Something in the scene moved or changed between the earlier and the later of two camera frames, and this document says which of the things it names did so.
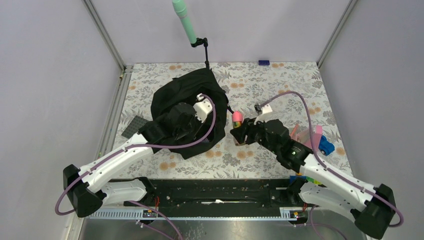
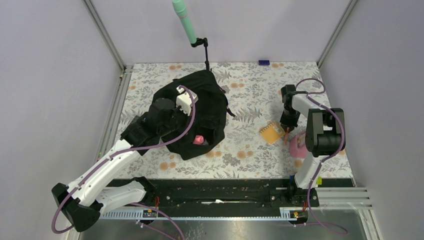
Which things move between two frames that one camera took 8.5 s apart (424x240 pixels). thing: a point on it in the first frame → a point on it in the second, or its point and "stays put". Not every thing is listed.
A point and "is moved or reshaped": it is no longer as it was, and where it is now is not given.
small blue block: (264, 62) stays put
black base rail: (168, 193) stays put
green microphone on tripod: (179, 6) stays put
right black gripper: (247, 128) → (284, 123)
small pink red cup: (237, 118) is moved or reshaped
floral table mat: (294, 92) stays put
